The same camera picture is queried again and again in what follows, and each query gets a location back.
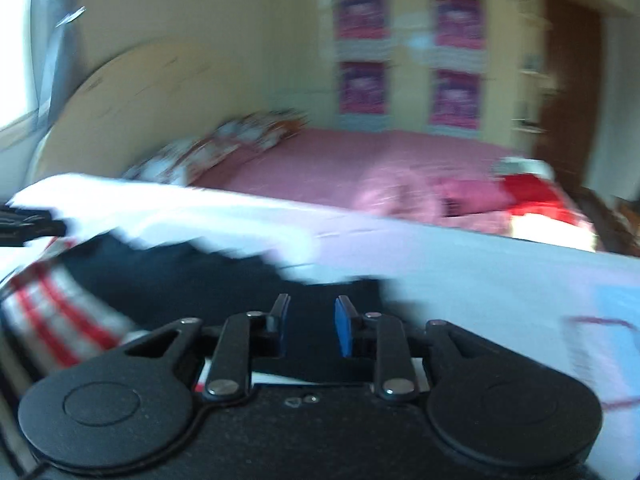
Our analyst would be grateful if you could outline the pink cloth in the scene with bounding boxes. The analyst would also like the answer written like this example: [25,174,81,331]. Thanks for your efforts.
[352,167,446,223]

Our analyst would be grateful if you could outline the brown wooden door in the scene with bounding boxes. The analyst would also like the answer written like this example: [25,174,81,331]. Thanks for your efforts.
[530,0,608,193]

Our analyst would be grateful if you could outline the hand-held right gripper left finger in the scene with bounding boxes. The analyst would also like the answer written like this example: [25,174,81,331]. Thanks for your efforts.
[122,293,292,404]

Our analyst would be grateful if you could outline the pink bedsheet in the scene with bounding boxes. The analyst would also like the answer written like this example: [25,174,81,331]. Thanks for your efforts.
[190,126,598,251]

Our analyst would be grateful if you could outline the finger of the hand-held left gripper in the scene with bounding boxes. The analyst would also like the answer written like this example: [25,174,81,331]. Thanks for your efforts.
[0,204,67,248]

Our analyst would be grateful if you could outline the light blue patterned blanket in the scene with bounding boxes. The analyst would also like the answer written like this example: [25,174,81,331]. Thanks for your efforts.
[0,172,640,480]

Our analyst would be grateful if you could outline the purple wall poster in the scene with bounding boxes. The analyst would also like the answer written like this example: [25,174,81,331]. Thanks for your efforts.
[431,0,487,52]
[339,61,390,116]
[429,69,483,127]
[335,0,392,42]

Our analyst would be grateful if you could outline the corner shelf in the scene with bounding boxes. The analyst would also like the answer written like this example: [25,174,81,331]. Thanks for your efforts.
[512,5,556,136]

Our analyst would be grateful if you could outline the red and white clothes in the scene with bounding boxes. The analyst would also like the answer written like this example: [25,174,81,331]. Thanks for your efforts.
[492,157,581,226]

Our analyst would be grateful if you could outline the cream curved headboard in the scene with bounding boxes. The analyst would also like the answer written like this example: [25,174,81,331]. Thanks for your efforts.
[27,40,261,186]

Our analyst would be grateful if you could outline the striped knit sweater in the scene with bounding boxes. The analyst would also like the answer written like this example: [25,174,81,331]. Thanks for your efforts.
[0,230,401,393]

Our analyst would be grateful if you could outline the window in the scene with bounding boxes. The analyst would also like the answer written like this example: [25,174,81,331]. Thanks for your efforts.
[0,0,43,133]

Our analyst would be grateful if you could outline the blue curtain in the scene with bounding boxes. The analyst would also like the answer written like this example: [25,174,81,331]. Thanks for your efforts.
[27,0,86,133]

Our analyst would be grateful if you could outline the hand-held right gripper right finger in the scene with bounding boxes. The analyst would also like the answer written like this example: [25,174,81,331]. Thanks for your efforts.
[334,295,502,403]

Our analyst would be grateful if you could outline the cream wardrobe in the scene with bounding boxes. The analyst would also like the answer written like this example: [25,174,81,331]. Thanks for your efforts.
[265,0,556,148]

